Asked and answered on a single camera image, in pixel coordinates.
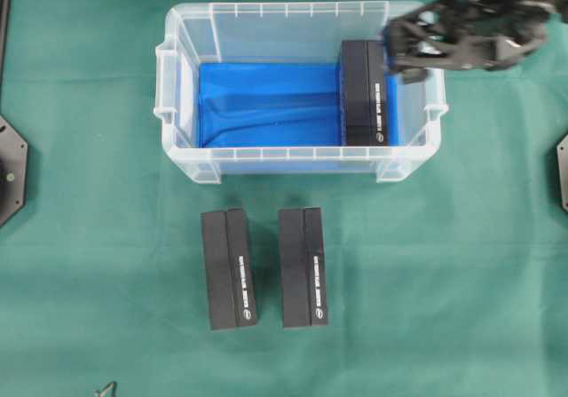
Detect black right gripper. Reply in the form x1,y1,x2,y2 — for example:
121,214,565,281
383,0,555,83

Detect clear plastic storage case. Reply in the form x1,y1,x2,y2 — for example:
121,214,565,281
154,0,448,184

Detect blue liner sheet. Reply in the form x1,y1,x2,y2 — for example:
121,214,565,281
194,60,401,149

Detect black realsense box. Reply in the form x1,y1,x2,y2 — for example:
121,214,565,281
278,207,328,329
339,40,389,147
201,209,257,330

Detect black frame rail left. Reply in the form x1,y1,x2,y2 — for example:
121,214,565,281
0,0,11,69

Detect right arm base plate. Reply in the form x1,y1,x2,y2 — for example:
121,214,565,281
556,134,568,212

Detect small metal bracket bottom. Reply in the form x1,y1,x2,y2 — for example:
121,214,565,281
93,381,118,397

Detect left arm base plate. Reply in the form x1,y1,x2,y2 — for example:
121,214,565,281
0,116,28,226

